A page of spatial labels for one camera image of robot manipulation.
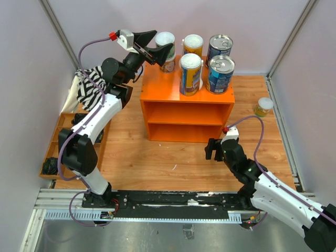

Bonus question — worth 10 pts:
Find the orange noodle cup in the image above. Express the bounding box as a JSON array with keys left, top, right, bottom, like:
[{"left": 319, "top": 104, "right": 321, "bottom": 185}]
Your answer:
[{"left": 160, "top": 57, "right": 175, "bottom": 73}]

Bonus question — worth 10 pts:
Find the tall colourful can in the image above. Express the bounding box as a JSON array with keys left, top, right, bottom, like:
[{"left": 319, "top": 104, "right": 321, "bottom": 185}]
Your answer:
[{"left": 179, "top": 53, "right": 204, "bottom": 97}]

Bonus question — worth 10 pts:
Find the tall yellow purple can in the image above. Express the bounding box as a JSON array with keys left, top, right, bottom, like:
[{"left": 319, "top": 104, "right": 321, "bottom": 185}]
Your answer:
[{"left": 182, "top": 34, "right": 204, "bottom": 58}]

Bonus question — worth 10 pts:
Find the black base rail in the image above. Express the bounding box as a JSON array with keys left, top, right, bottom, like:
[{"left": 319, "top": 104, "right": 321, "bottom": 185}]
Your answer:
[{"left": 82, "top": 190, "right": 258, "bottom": 221}]

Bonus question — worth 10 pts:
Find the wooden compartment tray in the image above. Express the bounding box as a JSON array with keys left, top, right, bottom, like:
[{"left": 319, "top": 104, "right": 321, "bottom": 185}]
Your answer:
[{"left": 39, "top": 113, "right": 111, "bottom": 180}]

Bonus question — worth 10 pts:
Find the blue soup can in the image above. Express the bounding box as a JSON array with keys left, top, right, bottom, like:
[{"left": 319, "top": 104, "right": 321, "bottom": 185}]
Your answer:
[{"left": 206, "top": 55, "right": 235, "bottom": 94}]

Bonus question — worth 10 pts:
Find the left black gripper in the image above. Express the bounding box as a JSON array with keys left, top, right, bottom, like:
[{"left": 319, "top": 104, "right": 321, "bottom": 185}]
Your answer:
[{"left": 122, "top": 31, "right": 173, "bottom": 85}]

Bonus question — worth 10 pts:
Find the dark blue food can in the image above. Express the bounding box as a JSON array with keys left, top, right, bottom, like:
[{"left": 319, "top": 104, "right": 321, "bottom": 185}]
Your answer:
[{"left": 205, "top": 34, "right": 233, "bottom": 68}]

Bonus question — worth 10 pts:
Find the white lid yellow jar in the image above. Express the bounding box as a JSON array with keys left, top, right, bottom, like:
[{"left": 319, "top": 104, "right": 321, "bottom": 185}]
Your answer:
[{"left": 254, "top": 97, "right": 274, "bottom": 118}]

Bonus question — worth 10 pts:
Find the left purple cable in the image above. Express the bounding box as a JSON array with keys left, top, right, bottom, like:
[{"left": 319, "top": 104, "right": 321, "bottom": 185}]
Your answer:
[{"left": 57, "top": 32, "right": 118, "bottom": 228}]

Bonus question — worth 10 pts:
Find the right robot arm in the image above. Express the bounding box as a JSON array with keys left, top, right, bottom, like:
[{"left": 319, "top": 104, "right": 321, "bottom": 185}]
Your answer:
[{"left": 205, "top": 139, "right": 335, "bottom": 251}]

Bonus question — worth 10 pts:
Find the green white noodle cup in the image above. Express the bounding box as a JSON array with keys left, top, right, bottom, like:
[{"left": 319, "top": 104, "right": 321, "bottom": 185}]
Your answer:
[{"left": 155, "top": 31, "right": 175, "bottom": 59}]

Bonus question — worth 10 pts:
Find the orange wooden shelf cabinet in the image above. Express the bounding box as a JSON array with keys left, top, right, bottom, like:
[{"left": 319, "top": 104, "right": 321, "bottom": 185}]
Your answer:
[{"left": 140, "top": 64, "right": 235, "bottom": 143}]

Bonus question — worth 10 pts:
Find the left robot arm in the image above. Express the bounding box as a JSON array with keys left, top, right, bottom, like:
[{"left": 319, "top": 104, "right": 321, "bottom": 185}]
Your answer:
[{"left": 57, "top": 29, "right": 173, "bottom": 208}]

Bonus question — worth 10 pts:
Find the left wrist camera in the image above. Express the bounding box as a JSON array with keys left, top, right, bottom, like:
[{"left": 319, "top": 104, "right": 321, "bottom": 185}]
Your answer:
[{"left": 117, "top": 29, "right": 137, "bottom": 53}]

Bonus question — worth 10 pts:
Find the white cloth under stripes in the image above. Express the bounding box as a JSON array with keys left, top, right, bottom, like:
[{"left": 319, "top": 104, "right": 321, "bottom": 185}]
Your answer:
[{"left": 61, "top": 76, "right": 80, "bottom": 113}]

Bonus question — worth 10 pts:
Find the black white striped cloth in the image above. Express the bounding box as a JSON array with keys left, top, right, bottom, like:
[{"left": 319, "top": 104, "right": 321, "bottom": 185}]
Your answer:
[{"left": 75, "top": 66, "right": 107, "bottom": 111}]

